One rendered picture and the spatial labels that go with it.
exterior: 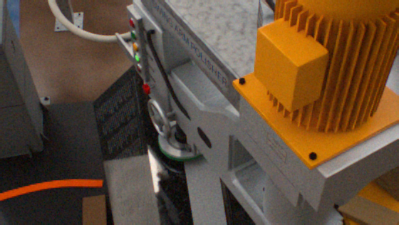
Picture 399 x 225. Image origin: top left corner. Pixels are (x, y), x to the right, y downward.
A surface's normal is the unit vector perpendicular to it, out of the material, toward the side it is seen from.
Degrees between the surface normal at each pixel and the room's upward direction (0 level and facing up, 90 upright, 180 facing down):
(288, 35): 0
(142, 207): 45
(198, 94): 4
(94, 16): 0
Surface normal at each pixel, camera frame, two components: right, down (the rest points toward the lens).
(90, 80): -0.02, -0.66
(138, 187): -0.70, -0.36
